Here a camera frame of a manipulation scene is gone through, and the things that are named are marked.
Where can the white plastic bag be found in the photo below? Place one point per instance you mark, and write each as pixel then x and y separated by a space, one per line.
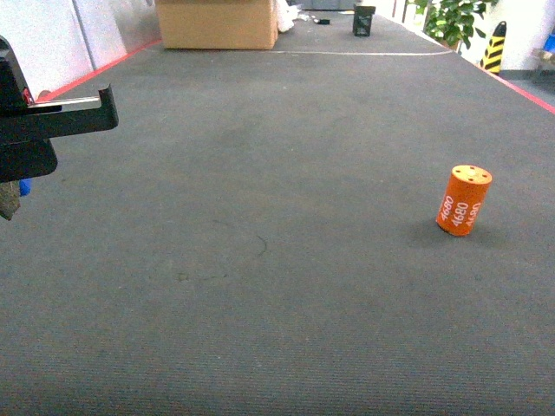
pixel 286 15

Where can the small black box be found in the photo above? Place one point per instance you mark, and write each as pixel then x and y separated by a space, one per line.
pixel 362 20

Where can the green potted plant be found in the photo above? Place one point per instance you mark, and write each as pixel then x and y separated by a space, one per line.
pixel 453 22

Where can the blue block part with knob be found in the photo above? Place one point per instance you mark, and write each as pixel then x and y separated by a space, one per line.
pixel 25 187

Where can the grey conveyor belt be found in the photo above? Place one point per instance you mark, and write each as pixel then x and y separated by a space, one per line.
pixel 258 237

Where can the cardboard box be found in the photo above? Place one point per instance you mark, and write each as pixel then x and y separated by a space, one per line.
pixel 240 25

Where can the orange cylinder cap with numbers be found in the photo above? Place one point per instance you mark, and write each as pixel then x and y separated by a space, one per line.
pixel 463 198

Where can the yellow black striped bollard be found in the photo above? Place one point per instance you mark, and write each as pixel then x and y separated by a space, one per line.
pixel 492 57

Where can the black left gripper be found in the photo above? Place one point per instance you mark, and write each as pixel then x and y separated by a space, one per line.
pixel 23 121

